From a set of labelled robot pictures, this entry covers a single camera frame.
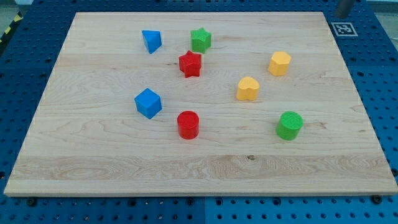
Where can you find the light wooden board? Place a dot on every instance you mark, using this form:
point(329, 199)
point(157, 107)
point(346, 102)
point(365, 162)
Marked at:
point(87, 138)

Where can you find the yellow hexagon block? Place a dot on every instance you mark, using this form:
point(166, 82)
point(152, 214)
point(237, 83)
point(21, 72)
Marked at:
point(279, 63)

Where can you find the yellow heart block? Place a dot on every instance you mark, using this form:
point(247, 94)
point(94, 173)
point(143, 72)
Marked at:
point(248, 89)

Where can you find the green star block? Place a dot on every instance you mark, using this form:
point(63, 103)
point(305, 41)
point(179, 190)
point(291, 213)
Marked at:
point(200, 40)

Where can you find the red cylinder block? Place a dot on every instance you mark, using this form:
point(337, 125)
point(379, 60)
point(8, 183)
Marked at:
point(188, 124)

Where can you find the blue triangular prism block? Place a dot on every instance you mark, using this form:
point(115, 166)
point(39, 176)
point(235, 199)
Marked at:
point(152, 40)

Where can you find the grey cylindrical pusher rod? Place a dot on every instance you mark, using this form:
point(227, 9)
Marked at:
point(343, 8)

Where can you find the green cylinder block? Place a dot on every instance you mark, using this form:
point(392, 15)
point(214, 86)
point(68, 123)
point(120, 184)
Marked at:
point(289, 125)

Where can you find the yellow black hazard tape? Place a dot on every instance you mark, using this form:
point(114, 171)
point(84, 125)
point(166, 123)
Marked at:
point(11, 28)

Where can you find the blue cube block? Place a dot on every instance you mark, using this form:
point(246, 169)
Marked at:
point(148, 103)

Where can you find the red star block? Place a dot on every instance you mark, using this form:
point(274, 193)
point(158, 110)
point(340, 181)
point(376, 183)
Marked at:
point(190, 64)

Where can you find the white fiducial marker tag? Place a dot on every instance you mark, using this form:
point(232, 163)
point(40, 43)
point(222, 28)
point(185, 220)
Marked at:
point(344, 29)

